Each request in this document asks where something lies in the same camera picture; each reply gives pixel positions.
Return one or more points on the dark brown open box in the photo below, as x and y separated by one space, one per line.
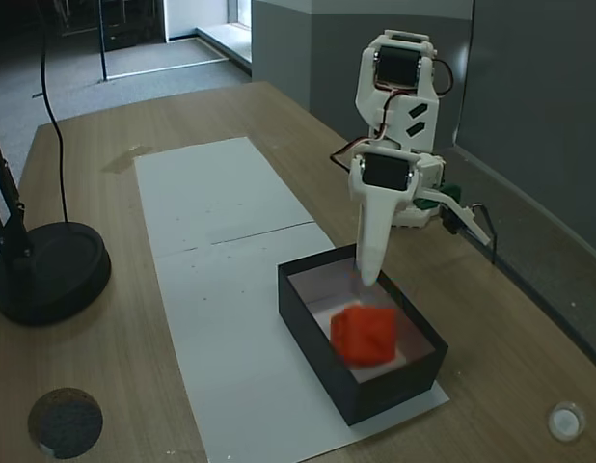
317 333

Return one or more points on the white paper sheet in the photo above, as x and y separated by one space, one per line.
230 337
206 193

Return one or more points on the small white round cap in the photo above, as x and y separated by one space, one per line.
566 420

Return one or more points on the clear tape strip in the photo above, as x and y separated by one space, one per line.
124 160

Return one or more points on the green table clamp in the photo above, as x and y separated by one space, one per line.
453 192

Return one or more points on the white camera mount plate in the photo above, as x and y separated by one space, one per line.
459 212

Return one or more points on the orange cube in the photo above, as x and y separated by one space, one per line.
365 335

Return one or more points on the black vertical pole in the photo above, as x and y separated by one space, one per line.
103 43

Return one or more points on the black desk lamp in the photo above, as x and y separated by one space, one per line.
47 275

